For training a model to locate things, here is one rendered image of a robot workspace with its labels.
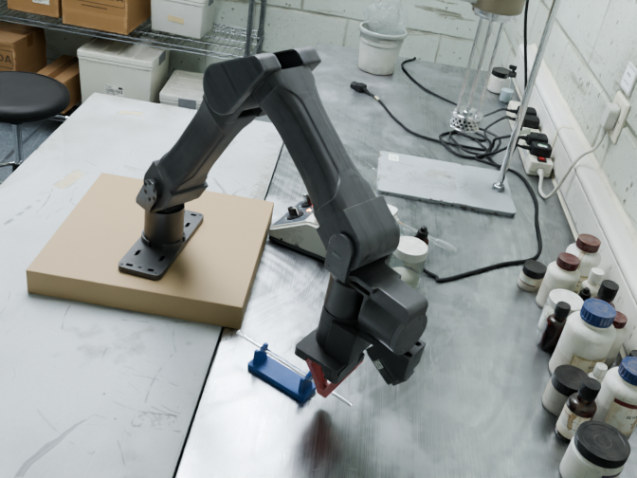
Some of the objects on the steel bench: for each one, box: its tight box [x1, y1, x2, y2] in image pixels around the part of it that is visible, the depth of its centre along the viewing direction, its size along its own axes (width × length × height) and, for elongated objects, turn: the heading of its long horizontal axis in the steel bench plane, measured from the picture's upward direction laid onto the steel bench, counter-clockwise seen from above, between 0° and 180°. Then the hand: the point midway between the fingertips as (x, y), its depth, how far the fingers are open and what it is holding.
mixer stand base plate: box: [377, 151, 517, 216], centre depth 161 cm, size 30×20×1 cm, turn 72°
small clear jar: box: [537, 289, 584, 331], centre depth 120 cm, size 6×6×7 cm
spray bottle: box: [499, 64, 518, 102], centre depth 211 cm, size 4×4×11 cm
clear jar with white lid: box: [388, 236, 428, 290], centre depth 124 cm, size 6×6×8 cm
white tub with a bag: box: [358, 0, 408, 76], centre depth 215 cm, size 14×14×21 cm
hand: (324, 389), depth 98 cm, fingers closed, pressing on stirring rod
